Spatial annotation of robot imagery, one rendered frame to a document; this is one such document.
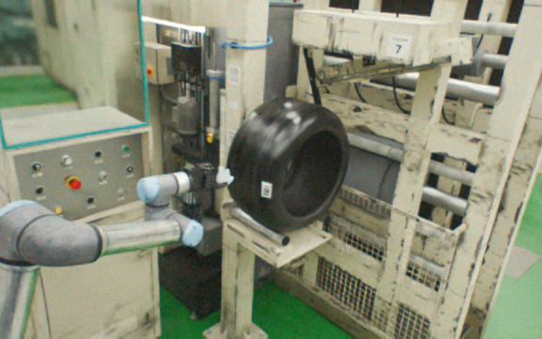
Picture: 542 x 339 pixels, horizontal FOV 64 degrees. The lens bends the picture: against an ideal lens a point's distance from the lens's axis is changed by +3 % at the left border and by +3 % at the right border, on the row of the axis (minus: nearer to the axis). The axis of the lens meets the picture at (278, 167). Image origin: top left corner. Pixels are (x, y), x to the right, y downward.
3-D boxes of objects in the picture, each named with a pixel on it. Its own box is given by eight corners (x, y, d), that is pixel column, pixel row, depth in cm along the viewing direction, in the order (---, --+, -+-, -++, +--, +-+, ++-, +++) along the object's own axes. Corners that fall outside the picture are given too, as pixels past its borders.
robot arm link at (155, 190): (135, 200, 135) (135, 174, 133) (166, 193, 143) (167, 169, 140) (147, 208, 130) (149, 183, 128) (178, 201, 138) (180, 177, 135)
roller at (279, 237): (238, 208, 201) (232, 216, 199) (234, 203, 198) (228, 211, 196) (292, 240, 179) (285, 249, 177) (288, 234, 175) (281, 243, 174)
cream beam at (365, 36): (290, 45, 191) (292, 9, 186) (325, 42, 208) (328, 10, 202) (412, 67, 153) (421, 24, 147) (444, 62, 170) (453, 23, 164)
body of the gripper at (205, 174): (221, 168, 147) (192, 172, 138) (218, 190, 149) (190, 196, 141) (208, 161, 152) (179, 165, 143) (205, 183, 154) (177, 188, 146)
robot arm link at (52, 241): (52, 234, 90) (209, 217, 131) (23, 217, 96) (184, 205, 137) (40, 287, 91) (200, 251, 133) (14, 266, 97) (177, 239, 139)
